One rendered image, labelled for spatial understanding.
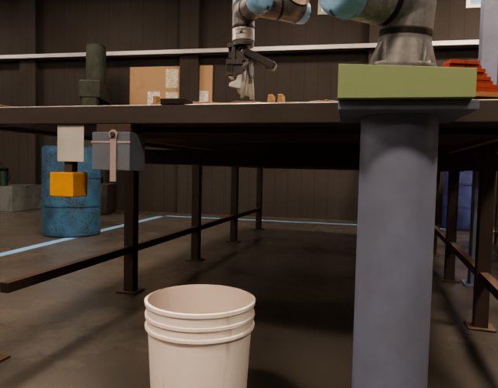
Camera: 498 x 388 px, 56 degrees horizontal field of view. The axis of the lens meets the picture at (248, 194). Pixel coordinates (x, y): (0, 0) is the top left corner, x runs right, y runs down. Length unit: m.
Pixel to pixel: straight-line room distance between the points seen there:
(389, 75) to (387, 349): 0.58
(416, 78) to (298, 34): 6.42
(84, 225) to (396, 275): 4.18
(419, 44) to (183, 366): 0.92
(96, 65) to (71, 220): 3.20
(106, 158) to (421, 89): 0.96
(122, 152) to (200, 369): 0.69
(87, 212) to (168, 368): 3.83
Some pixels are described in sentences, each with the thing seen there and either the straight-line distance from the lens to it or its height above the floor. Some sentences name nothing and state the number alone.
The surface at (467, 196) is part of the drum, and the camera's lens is 6.51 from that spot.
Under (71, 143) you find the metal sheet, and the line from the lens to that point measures 1.64.
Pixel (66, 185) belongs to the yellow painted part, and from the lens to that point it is 1.61.
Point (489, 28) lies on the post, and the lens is 3.46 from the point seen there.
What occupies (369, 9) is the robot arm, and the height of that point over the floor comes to 1.06.
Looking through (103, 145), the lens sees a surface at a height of 0.79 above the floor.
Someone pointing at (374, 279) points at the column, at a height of 0.49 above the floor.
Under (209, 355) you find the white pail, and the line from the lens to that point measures 1.21.
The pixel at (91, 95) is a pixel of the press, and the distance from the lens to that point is 7.20.
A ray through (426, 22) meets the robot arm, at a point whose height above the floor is 1.04.
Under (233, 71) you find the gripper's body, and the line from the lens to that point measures 1.60.
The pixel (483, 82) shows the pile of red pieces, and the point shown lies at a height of 1.14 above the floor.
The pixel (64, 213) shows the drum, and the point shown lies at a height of 0.24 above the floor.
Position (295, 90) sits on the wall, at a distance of 7.19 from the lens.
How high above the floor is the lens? 0.72
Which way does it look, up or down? 3 degrees down
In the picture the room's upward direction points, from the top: 1 degrees clockwise
